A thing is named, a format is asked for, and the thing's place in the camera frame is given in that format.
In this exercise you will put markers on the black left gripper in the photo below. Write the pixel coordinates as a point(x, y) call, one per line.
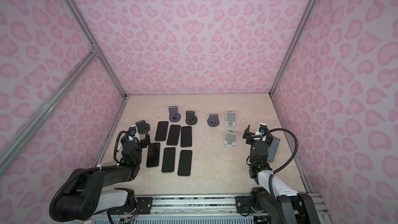
point(142, 142)

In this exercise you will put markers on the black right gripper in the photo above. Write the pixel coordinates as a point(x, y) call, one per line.
point(250, 136)

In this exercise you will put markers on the black round stand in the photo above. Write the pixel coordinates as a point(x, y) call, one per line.
point(142, 127)

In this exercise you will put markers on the black phone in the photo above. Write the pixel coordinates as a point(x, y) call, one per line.
point(161, 132)
point(186, 136)
point(153, 155)
point(185, 162)
point(173, 136)
point(168, 164)

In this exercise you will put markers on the white folding stand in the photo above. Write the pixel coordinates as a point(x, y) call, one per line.
point(231, 118)

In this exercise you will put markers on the purple-grey round stand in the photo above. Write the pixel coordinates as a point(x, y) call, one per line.
point(174, 115)

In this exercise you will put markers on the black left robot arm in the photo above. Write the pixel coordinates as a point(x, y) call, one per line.
point(83, 194)

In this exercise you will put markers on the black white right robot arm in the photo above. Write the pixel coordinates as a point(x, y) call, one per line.
point(282, 204)

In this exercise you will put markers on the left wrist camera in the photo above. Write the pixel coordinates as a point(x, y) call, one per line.
point(133, 130)

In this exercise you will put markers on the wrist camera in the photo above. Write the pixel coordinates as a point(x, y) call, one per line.
point(262, 130)
point(133, 130)

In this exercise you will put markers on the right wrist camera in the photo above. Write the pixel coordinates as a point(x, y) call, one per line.
point(262, 130)

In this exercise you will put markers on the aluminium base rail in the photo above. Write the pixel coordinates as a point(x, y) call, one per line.
point(195, 209)

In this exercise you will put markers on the aluminium frame post left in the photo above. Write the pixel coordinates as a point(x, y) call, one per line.
point(84, 27)

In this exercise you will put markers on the aluminium frame post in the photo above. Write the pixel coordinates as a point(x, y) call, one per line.
point(304, 19)
point(84, 27)

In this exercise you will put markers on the aluminium diagonal frame bar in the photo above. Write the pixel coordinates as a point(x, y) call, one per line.
point(20, 141)

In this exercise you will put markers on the aluminium frame post right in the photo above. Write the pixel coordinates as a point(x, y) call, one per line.
point(304, 19)

